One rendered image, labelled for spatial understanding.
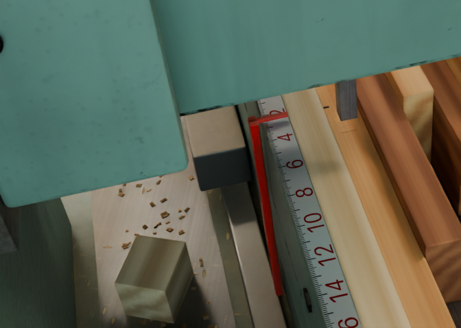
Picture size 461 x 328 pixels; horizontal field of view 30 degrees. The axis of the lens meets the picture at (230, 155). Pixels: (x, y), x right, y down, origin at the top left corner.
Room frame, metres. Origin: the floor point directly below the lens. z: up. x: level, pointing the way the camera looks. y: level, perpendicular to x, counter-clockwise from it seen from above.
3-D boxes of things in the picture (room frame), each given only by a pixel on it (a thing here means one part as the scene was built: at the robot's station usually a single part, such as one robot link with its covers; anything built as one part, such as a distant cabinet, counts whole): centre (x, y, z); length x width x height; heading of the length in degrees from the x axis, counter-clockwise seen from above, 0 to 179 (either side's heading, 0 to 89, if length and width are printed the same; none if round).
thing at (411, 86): (0.42, -0.10, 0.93); 0.16 x 0.02 x 0.06; 3
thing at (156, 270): (0.36, 0.06, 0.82); 0.04 x 0.03 x 0.03; 156
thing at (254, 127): (0.33, -0.02, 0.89); 0.02 x 0.01 x 0.14; 93
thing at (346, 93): (0.34, -0.06, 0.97); 0.01 x 0.01 x 0.05; 3
